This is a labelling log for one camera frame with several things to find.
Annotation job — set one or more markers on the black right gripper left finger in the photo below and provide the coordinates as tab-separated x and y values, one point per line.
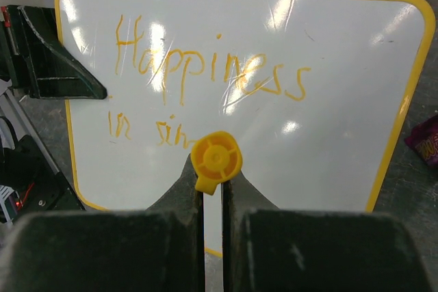
160	248

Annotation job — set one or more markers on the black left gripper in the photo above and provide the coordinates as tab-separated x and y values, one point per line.
36	63

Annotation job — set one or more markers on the white marker pen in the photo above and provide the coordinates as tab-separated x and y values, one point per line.
216	159

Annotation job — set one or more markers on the yellow framed whiteboard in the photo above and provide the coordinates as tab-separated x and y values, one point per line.
315	93

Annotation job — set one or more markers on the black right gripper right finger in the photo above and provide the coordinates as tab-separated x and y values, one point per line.
266	248

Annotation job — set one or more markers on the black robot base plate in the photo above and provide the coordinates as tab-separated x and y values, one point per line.
49	190

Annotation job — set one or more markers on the purple grape snack bag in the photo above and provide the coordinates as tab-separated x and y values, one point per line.
423	141

